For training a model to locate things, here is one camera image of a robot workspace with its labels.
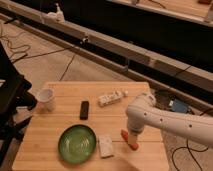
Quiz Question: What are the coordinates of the green ceramic bowl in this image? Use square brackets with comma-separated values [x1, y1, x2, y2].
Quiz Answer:
[58, 124, 97, 165]

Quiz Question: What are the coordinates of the long metal rail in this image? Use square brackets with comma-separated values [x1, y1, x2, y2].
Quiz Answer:
[0, 0, 213, 93]

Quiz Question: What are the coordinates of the black remote control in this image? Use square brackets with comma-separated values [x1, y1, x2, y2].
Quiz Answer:
[80, 101, 89, 120]

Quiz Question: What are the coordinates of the blue power box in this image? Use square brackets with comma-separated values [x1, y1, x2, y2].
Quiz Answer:
[169, 99, 188, 113]

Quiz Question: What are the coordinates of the red pepper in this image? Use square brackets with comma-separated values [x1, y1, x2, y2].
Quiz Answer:
[121, 130, 139, 150]

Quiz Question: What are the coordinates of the black floor cable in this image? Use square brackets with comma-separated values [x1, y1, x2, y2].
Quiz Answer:
[0, 19, 88, 82]

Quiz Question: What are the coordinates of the white sponge block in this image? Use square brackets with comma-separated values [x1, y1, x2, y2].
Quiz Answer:
[99, 135, 114, 158]

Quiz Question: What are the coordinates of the white bracket on rail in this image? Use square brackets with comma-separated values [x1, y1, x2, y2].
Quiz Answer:
[46, 3, 65, 22]

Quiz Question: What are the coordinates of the white plastic bottle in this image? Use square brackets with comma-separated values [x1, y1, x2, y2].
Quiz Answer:
[98, 90, 128, 107]

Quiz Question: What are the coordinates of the black cable by robot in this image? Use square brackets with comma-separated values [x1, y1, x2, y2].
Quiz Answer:
[171, 107, 213, 171]

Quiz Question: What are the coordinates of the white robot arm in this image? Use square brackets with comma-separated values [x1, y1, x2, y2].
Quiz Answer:
[126, 93, 213, 148]

